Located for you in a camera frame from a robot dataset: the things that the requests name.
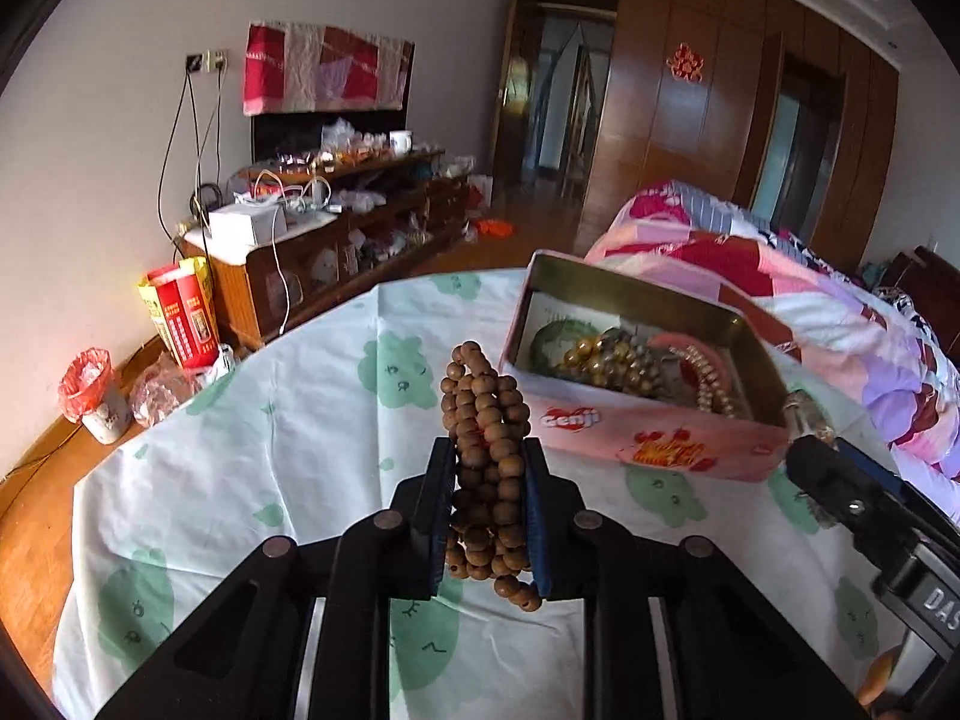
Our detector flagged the white green-print tablecloth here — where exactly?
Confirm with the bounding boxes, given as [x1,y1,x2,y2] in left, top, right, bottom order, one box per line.
[52,266,923,720]

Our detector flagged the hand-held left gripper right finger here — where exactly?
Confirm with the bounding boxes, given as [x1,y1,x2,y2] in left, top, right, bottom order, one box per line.
[521,439,867,720]

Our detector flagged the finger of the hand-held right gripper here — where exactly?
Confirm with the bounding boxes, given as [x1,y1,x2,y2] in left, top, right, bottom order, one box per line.
[834,437,960,530]
[786,436,914,565]

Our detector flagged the white charger cables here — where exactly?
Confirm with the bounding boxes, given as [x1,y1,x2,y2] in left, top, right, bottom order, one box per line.
[251,171,338,215]

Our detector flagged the grey-brown bead bracelet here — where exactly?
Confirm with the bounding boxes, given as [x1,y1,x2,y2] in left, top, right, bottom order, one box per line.
[600,326,665,395]

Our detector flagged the clear plastic bag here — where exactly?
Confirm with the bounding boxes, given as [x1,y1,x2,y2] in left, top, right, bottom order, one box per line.
[131,352,237,428]

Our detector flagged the green jade bangle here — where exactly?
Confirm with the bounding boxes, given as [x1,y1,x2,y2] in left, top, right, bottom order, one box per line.
[531,320,601,374]

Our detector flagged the white cardboard box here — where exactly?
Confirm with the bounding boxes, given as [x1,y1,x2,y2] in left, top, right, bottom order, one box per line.
[208,202,284,247]

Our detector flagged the open wooden door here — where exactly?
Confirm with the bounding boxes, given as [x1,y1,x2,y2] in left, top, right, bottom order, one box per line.
[491,0,620,215]

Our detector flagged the pink tin box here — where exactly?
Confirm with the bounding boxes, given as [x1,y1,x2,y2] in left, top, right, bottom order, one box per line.
[499,251,792,482]

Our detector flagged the person's right hand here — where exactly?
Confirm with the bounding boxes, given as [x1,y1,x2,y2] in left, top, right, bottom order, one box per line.
[857,647,903,707]

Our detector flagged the red paper decoration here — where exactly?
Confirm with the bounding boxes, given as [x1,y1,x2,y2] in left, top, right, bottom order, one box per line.
[666,43,706,82]

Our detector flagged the dark wooden headboard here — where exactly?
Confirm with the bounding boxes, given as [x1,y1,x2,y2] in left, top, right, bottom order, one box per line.
[874,244,960,368]

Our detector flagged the wooden television cabinet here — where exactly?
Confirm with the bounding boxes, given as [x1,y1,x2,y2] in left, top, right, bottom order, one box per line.
[180,150,473,352]

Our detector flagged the red and pink cloth cover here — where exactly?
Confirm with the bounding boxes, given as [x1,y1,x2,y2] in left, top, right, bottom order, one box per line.
[241,21,416,117]

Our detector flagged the silver bangle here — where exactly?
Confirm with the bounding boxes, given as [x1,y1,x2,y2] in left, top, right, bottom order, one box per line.
[782,390,837,526]

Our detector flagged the black television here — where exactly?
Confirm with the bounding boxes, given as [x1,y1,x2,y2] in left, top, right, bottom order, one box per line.
[251,106,410,166]

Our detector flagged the brown wooden bead mala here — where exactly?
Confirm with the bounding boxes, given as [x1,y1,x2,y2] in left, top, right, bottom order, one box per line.
[439,341,542,612]

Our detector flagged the pink patchwork quilt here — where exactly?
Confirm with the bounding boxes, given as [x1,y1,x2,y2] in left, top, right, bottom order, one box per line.
[585,180,960,526]

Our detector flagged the red yellow gift box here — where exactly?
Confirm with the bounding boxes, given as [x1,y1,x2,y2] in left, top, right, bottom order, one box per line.
[136,256,220,370]

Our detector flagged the bin with red bag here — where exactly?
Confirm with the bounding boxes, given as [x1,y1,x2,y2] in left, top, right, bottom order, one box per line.
[58,347,130,445]

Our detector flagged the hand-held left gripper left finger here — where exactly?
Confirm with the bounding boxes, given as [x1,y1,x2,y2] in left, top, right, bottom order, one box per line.
[97,439,458,720]

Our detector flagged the brown wooden wardrobe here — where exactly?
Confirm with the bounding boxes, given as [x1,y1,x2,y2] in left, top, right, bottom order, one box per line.
[506,0,901,275]

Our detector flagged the pink bangle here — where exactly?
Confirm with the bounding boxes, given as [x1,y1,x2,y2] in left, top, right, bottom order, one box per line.
[649,330,732,368]

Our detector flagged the pearl necklace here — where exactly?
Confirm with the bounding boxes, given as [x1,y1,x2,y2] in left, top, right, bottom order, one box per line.
[679,345,740,417]

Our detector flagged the hanging black cables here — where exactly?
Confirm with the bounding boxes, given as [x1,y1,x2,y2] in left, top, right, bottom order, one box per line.
[157,71,226,241]

